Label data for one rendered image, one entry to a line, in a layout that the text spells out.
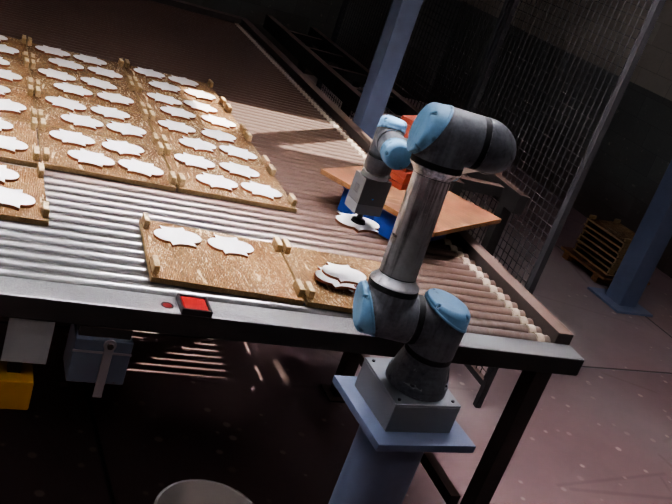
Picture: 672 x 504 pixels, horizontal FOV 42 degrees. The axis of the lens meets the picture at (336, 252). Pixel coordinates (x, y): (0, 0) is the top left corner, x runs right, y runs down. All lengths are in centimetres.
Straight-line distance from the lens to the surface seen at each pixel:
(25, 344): 214
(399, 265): 191
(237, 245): 251
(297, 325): 224
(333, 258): 266
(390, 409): 202
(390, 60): 424
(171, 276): 224
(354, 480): 219
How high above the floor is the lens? 191
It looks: 21 degrees down
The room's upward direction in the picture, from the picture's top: 20 degrees clockwise
